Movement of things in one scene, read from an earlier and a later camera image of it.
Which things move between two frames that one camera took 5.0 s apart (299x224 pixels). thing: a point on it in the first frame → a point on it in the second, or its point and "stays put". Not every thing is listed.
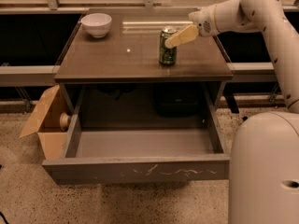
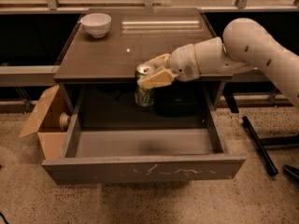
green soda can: (167, 55) → (143, 97)
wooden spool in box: (64, 121) stays put
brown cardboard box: (46, 122) stays put
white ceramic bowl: (96, 24) stays put
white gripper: (205, 22) → (182, 62)
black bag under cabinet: (178, 100) stays put
